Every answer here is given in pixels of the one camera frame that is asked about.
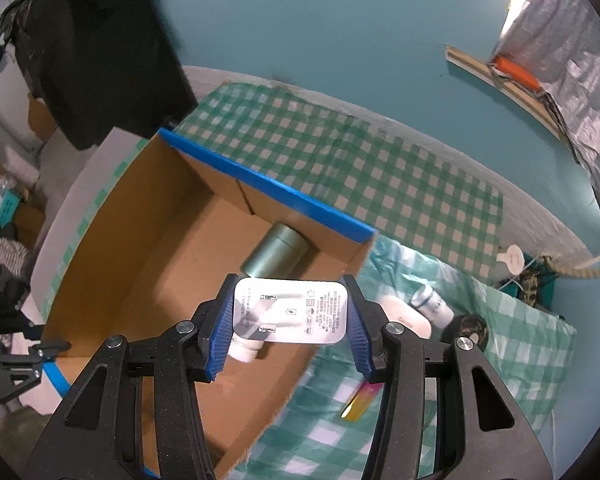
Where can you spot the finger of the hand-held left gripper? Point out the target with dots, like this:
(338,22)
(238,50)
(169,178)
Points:
(17,379)
(50,347)

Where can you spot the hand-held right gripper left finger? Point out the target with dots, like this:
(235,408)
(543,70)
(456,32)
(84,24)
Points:
(220,330)

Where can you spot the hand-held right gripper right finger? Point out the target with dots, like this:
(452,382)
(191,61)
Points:
(360,330)

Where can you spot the small white bottle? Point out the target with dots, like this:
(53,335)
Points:
(242,351)

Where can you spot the white earbud case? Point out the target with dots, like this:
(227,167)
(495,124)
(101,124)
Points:
(405,315)

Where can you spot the white charger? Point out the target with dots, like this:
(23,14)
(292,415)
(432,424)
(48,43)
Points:
(300,310)

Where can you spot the pink gold lighter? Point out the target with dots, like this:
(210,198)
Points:
(357,405)

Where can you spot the white pill bottle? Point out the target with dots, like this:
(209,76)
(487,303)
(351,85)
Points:
(432,305)

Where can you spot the cardboard box with blue tape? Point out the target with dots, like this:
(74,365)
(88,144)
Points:
(155,260)

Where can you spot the green metal tin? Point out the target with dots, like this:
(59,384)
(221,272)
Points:
(275,250)

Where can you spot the black round jar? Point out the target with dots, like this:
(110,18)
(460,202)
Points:
(472,332)

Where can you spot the striped cloth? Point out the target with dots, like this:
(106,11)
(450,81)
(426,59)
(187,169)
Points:
(5,252)

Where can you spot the teal cardboard box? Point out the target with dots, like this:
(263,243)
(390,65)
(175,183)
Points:
(10,206)

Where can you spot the teal checked plastic tablecloth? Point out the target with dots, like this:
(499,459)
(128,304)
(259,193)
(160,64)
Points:
(505,360)

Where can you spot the white round object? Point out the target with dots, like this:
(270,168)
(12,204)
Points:
(511,260)

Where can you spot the dark green checked cloth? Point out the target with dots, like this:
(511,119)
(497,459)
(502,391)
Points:
(355,160)

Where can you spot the camouflage patterned cloth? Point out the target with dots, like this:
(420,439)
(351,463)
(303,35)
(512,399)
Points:
(535,280)

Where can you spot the wooden ledge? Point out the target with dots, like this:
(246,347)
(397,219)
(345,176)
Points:
(480,67)

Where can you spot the black hanging clothing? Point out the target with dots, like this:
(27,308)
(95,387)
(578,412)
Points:
(105,60)

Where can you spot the orange item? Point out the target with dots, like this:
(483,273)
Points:
(517,72)

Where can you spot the silver tarp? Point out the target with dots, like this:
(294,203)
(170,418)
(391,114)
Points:
(580,85)

